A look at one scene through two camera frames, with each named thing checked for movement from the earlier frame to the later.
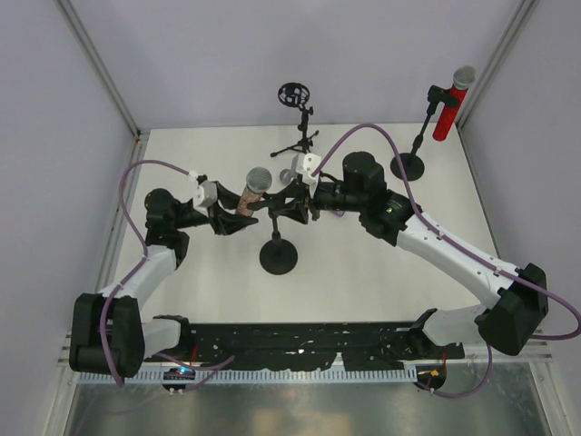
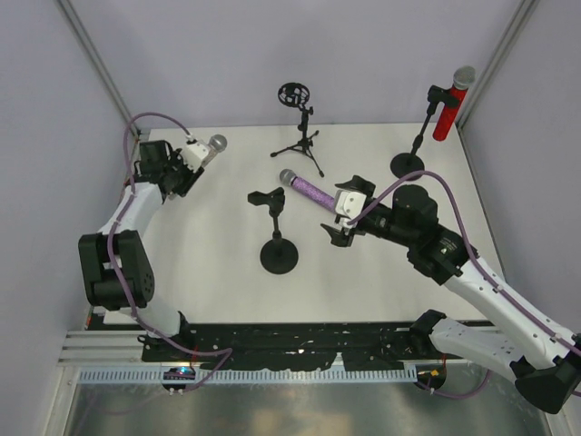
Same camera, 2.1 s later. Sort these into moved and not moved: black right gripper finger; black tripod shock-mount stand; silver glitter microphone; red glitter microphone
Moved: black right gripper finger; silver glitter microphone
Not moved: black tripod shock-mount stand; red glitter microphone
